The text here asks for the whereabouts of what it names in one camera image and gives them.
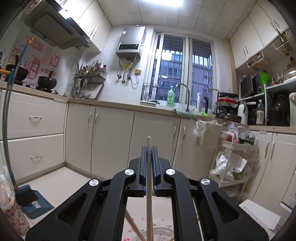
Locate wooden chopstick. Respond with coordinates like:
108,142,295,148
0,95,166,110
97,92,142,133
147,136,153,241
125,210,146,241

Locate clear glass jar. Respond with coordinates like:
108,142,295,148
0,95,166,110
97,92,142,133
138,226,174,241

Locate kitchen faucet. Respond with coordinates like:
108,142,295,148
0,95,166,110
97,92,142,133
173,83,190,113

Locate cherry print tablecloth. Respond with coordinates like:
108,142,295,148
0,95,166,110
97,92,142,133
121,216,174,241

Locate white rolling cart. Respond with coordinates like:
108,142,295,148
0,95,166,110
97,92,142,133
209,131,259,188

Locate white plastic bag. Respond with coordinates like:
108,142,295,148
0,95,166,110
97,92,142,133
194,120,222,152

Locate green soap bottle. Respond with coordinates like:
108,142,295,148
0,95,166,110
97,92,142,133
166,86,175,107

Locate stacked pots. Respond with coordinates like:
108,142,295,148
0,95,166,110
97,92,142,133
210,88,242,123

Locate blue dustpan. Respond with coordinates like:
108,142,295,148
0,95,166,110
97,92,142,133
15,185,54,219

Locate white electric kettle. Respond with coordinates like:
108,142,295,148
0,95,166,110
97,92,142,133
238,101,256,125

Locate plastic bottle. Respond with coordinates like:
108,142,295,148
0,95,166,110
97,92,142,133
256,99,265,126

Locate window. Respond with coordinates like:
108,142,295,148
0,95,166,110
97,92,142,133
141,32,215,114

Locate floral trash bin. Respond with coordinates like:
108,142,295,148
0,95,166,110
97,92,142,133
1,163,30,236

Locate black microwave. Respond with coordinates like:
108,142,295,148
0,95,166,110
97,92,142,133
240,73,263,98

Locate black wok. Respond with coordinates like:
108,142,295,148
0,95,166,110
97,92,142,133
36,68,57,93

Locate grey water heater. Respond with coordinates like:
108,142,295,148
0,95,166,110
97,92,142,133
116,26,146,59

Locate black range hood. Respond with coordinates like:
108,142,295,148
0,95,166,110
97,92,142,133
25,1,90,50

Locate blue handled mop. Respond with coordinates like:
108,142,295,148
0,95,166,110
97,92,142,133
2,37,34,190

